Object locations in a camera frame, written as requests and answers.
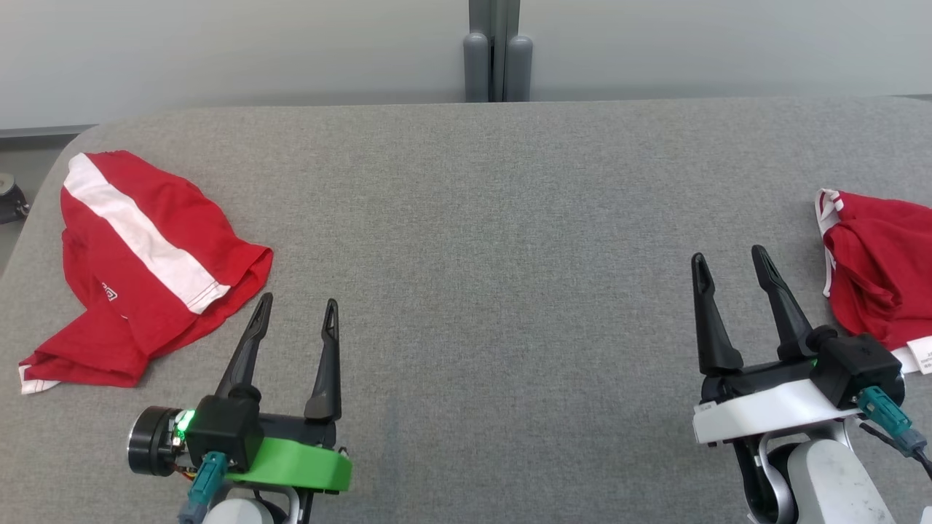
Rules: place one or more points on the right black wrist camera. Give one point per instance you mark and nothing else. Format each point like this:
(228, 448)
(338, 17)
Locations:
(859, 364)

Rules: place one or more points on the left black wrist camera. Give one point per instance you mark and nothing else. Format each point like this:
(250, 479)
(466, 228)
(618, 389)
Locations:
(222, 429)

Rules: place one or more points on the red shorts with white stripe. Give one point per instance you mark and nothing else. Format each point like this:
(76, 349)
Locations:
(145, 306)

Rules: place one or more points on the red basketball jersey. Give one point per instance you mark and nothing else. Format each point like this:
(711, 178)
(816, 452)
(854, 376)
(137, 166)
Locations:
(881, 269)

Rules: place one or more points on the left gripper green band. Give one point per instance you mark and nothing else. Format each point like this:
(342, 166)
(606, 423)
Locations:
(298, 462)

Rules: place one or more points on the grey vertical post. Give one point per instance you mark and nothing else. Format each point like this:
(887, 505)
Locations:
(475, 69)

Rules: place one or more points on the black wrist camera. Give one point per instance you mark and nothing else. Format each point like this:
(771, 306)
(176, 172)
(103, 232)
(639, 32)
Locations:
(859, 364)
(222, 429)

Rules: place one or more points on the dark grey baseboard strip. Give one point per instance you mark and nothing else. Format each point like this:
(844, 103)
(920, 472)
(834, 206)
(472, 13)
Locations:
(44, 132)

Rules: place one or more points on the grey rounded post cap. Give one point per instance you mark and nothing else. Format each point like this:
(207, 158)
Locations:
(519, 69)

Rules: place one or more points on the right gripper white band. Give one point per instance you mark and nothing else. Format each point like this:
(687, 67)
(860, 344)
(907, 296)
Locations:
(764, 415)

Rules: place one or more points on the black cylindrical left gripper motor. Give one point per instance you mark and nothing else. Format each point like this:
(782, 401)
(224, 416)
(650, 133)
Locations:
(149, 440)

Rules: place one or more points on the grey partition post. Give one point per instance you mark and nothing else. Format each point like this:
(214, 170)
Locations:
(497, 36)

